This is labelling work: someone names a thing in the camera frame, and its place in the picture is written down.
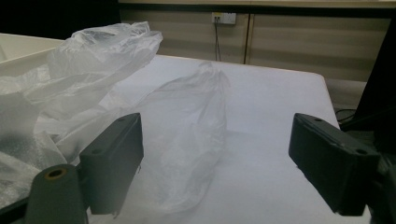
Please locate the clear plastic bag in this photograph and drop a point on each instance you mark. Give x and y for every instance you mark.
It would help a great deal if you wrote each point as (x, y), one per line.
(93, 62)

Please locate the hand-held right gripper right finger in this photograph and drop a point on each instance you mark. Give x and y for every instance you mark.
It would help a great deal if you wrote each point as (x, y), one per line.
(333, 161)

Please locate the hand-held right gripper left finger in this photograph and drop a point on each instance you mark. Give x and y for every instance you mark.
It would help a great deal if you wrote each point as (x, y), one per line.
(109, 165)

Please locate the white wall outlet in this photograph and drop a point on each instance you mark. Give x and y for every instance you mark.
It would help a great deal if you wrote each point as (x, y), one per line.
(224, 18)

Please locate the black horizontal bar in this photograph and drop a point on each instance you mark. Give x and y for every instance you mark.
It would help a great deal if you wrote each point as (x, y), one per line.
(280, 9)

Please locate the black curtain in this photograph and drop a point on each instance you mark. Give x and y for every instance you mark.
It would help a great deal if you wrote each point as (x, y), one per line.
(381, 87)
(46, 18)

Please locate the white plastic bin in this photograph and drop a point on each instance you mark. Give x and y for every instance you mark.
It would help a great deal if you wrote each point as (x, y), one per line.
(18, 49)

